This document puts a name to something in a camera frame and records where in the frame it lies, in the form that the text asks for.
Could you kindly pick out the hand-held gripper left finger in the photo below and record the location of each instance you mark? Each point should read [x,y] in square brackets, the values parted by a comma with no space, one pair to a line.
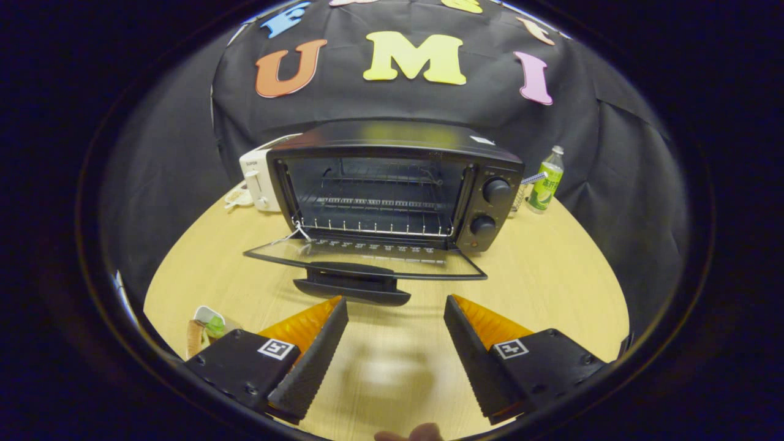
[309,367]

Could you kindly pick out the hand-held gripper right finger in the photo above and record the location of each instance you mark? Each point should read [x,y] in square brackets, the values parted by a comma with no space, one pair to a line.
[481,367]

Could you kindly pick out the lettuce sandwich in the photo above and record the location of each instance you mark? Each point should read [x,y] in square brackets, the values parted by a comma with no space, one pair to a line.
[211,327]

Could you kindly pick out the black toaster oven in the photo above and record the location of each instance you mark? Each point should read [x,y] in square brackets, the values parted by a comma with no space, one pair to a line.
[490,214]

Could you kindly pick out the white pop-up toaster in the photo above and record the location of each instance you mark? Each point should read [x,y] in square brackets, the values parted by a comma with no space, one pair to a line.
[257,177]

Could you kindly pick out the small white plate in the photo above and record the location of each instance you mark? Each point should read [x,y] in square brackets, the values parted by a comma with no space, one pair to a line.
[205,313]

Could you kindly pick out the green label drink bottle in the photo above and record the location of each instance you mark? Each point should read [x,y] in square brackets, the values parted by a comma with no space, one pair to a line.
[545,184]

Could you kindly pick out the blue striped straw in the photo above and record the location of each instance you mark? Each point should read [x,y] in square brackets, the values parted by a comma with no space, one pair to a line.
[534,177]

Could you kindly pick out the black backdrop cloth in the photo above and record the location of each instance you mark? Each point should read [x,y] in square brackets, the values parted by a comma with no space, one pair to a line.
[367,101]

